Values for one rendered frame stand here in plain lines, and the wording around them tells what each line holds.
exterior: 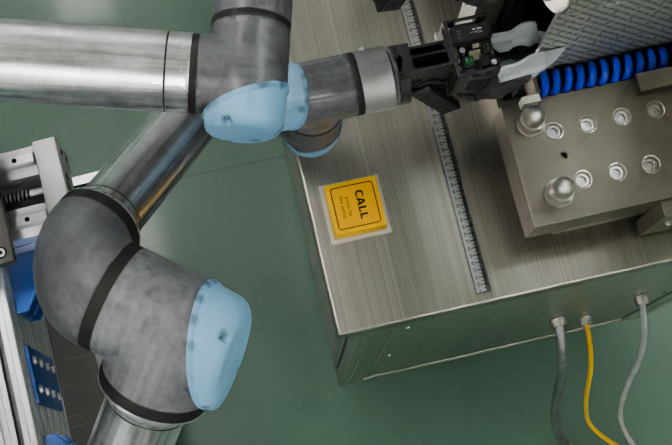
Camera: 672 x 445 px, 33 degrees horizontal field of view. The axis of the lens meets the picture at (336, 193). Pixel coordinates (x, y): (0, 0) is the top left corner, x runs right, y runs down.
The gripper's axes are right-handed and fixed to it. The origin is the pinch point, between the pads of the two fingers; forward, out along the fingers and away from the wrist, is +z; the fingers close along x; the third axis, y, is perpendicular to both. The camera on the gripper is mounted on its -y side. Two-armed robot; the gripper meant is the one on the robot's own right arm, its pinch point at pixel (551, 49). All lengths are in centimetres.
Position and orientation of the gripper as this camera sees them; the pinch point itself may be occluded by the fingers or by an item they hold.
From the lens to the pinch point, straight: 140.6
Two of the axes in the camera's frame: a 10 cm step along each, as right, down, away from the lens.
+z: 9.7, -2.1, 0.9
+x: -2.3, -9.4, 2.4
